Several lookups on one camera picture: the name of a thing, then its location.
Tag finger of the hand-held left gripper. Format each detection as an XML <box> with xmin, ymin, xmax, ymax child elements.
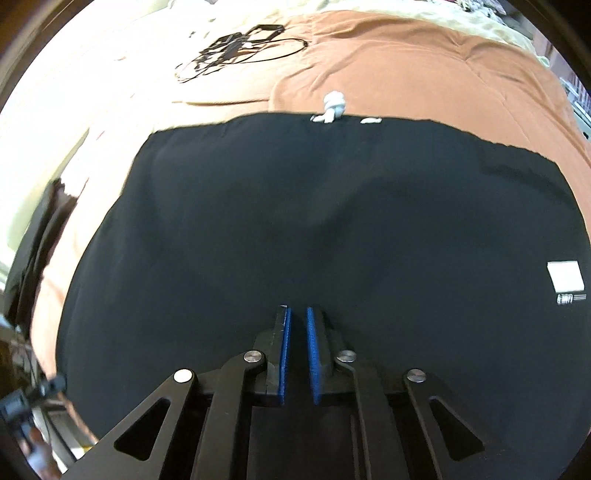
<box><xmin>34</xmin><ymin>375</ymin><xmax>68</xmax><ymax>403</ymax></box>

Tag beige duvet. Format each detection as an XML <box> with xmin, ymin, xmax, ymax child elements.
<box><xmin>318</xmin><ymin>0</ymin><xmax>552</xmax><ymax>63</ymax></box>

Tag orange blanket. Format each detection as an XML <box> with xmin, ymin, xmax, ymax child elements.
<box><xmin>28</xmin><ymin>8</ymin><xmax>583</xmax><ymax>372</ymax></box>

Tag folded black cloth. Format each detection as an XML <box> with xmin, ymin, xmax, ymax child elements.
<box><xmin>17</xmin><ymin>178</ymin><xmax>78</xmax><ymax>324</ymax></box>

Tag black cables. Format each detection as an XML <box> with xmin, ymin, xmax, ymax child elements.
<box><xmin>174</xmin><ymin>24</ymin><xmax>310</xmax><ymax>85</ymax></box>

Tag white bed sheet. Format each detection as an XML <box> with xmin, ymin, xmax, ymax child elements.
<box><xmin>0</xmin><ymin>0</ymin><xmax>319</xmax><ymax>204</ymax></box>

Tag person's left hand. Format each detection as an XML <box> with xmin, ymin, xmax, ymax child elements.
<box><xmin>25</xmin><ymin>427</ymin><xmax>58</xmax><ymax>478</ymax></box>

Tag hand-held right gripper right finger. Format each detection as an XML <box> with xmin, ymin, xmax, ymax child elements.
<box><xmin>305</xmin><ymin>305</ymin><xmax>522</xmax><ymax>480</ymax></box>

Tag black button-up jacket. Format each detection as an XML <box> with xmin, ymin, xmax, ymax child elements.
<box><xmin>54</xmin><ymin>92</ymin><xmax>591</xmax><ymax>480</ymax></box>

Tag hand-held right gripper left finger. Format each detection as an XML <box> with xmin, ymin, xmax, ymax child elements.
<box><xmin>65</xmin><ymin>304</ymin><xmax>294</xmax><ymax>480</ymax></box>

